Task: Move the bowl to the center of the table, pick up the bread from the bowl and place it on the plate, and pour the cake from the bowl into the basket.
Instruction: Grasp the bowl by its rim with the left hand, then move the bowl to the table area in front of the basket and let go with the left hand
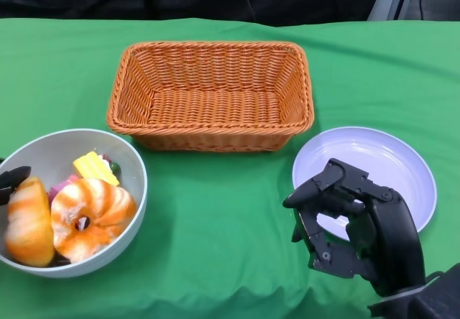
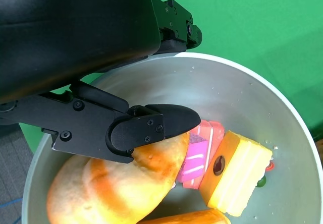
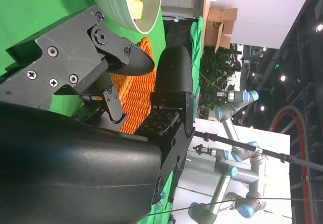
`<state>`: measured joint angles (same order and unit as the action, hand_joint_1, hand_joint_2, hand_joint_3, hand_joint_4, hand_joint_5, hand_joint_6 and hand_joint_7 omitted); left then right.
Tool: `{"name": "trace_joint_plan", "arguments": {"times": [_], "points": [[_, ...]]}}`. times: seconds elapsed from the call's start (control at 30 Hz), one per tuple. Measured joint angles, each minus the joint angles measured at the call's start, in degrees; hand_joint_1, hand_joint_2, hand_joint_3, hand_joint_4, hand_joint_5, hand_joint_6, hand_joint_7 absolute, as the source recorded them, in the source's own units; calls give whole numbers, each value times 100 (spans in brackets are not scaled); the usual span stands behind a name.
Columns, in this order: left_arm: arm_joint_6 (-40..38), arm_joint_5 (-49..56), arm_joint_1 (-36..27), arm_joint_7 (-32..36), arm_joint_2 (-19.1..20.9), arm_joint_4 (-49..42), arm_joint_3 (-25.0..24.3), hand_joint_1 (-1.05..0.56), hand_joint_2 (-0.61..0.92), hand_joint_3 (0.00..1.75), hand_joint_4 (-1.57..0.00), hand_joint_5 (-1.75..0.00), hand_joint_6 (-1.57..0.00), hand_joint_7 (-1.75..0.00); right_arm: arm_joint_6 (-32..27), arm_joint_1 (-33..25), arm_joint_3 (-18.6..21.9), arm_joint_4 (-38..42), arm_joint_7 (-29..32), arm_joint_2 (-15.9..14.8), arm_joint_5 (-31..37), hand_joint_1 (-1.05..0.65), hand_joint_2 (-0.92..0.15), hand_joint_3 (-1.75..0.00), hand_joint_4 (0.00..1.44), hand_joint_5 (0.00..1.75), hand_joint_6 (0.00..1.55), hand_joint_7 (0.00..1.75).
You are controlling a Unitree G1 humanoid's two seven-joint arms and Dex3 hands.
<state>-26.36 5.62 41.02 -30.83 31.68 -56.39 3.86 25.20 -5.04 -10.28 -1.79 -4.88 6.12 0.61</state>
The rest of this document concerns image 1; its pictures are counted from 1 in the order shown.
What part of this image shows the yellow cake slice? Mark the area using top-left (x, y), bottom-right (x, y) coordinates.
top-left (72, 151), bottom-right (121, 187)

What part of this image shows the orange striped croissant bread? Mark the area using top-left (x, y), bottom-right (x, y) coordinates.
top-left (4, 176), bottom-right (55, 268)

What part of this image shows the orange striped ring bread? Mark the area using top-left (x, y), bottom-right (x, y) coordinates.
top-left (50, 177), bottom-right (138, 264)

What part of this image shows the pink cake slice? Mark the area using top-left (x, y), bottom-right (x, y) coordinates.
top-left (47, 174), bottom-right (81, 203)

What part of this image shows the grey round bowl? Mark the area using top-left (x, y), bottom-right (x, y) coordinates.
top-left (0, 128), bottom-right (149, 279)

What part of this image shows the lavender round plate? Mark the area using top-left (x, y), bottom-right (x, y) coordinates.
top-left (291, 126), bottom-right (438, 243)

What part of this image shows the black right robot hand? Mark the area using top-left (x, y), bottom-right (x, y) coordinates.
top-left (282, 158), bottom-right (427, 297)

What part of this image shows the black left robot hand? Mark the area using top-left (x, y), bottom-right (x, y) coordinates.
top-left (0, 165), bottom-right (32, 207)

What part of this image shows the orange wicker basket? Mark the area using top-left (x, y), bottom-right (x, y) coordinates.
top-left (106, 40), bottom-right (316, 153)

